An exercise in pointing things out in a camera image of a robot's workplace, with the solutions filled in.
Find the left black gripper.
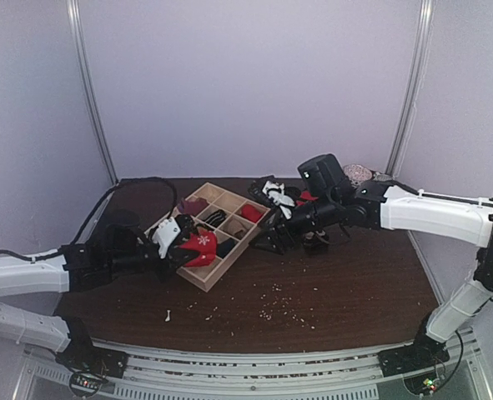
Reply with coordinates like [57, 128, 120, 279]
[107, 237, 198, 283]

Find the wooden compartment box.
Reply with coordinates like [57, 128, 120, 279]
[172, 182, 269, 292]

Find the red sock with stripes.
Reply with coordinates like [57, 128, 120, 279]
[179, 231, 218, 268]

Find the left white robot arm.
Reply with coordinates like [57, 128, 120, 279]
[0, 209, 198, 370]

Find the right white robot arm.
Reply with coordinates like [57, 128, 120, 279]
[249, 153, 493, 368]

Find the red rolled sock in box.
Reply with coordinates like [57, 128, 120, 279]
[240, 203, 264, 223]

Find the beige sock in box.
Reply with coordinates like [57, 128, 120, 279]
[223, 219, 249, 239]

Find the teal sock in box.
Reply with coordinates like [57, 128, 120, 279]
[216, 238, 236, 258]

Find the red folded sock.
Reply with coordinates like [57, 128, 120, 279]
[295, 191, 318, 207]

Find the black striped sock in box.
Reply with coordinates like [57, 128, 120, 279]
[204, 209, 227, 228]

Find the purple sock in box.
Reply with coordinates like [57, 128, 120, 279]
[177, 197, 209, 216]

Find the dotted white bowl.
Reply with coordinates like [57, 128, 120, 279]
[343, 164, 374, 188]

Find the striped ceramic cup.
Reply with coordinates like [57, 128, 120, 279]
[373, 172, 393, 182]

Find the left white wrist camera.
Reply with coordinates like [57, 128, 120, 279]
[149, 217, 181, 259]

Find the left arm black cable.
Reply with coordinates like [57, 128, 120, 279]
[0, 177, 179, 268]

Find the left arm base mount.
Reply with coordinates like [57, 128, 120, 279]
[54, 344, 128, 398]

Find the front aluminium rail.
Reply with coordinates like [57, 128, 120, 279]
[20, 328, 480, 400]

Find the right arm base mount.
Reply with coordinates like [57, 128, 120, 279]
[377, 345, 450, 398]

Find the right aluminium frame post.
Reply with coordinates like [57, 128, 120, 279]
[385, 0, 435, 177]

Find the aluminium frame post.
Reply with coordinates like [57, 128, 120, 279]
[66, 0, 118, 184]
[385, 0, 435, 177]

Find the left aluminium frame post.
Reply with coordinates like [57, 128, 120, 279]
[66, 0, 118, 184]

